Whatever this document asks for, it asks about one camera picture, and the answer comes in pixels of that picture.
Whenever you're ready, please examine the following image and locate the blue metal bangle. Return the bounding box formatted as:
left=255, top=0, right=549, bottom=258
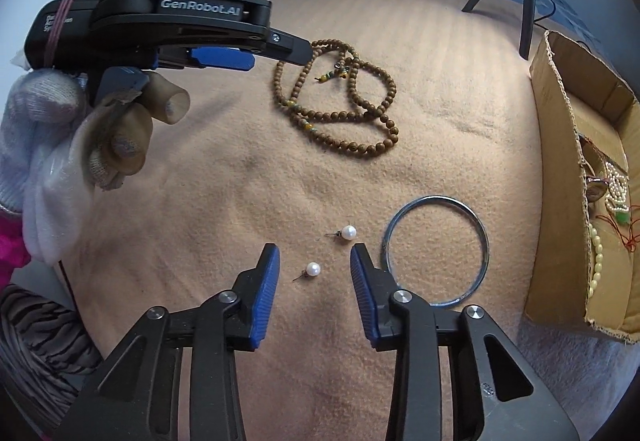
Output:
left=380, top=195, right=490, bottom=309

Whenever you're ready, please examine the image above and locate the cardboard box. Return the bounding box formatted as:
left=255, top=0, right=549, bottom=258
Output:
left=525, top=31, right=639, bottom=343

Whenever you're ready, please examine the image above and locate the white gloved left hand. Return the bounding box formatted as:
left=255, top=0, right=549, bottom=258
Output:
left=1, top=67, right=190, bottom=276

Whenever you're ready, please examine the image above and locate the pearl earring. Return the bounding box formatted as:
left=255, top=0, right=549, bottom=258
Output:
left=293, top=261, right=322, bottom=282
left=326, top=224, right=358, bottom=243

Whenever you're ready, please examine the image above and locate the white bead bracelet green pendant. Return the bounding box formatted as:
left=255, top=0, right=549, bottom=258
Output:
left=587, top=157, right=634, bottom=299

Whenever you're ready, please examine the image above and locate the red string cord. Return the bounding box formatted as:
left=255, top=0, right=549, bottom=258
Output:
left=594, top=204, right=640, bottom=255

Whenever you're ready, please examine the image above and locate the brown wooden bead necklace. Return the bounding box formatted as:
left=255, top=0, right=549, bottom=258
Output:
left=271, top=38, right=400, bottom=158

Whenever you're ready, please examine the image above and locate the tan blanket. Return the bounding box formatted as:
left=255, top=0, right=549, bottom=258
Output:
left=64, top=0, right=541, bottom=440

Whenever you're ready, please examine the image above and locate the striped sleeve forearm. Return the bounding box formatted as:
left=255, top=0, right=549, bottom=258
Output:
left=1, top=284, right=103, bottom=437

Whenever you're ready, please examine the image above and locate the brown leather watch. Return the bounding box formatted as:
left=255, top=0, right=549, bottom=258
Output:
left=578, top=133, right=610, bottom=204

